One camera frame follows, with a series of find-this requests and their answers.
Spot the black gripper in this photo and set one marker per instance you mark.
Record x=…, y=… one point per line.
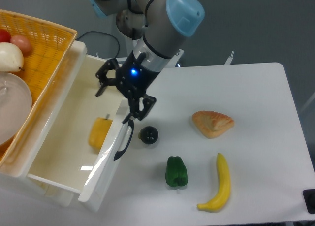
x=132, y=79

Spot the yellow bell pepper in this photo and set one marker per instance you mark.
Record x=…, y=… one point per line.
x=99, y=131

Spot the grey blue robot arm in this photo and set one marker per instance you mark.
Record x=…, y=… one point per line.
x=168, y=24

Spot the white open drawer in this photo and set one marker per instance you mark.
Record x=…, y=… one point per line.
x=65, y=159

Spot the green bell pepper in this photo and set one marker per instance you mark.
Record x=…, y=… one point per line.
x=176, y=172

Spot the white drawer cabinet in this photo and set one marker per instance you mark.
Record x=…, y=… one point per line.
x=21, y=153

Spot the yellow woven basket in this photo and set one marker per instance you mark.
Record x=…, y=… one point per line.
x=50, y=42

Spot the toy pastry slice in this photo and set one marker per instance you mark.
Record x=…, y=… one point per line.
x=212, y=124

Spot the pink peach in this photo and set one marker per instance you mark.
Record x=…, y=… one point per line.
x=22, y=43

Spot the white plate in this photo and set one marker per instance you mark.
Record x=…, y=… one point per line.
x=15, y=105

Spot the white pear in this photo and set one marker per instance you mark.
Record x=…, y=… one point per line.
x=11, y=58

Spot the red tomato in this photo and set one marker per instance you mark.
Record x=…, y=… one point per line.
x=4, y=36

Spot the yellow banana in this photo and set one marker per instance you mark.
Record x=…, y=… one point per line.
x=224, y=189

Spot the black object at edge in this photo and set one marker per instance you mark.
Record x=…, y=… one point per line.
x=309, y=198

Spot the black drawer handle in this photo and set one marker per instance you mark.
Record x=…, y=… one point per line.
x=126, y=141

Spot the metal table bracket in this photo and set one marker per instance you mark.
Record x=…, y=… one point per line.
x=229, y=59

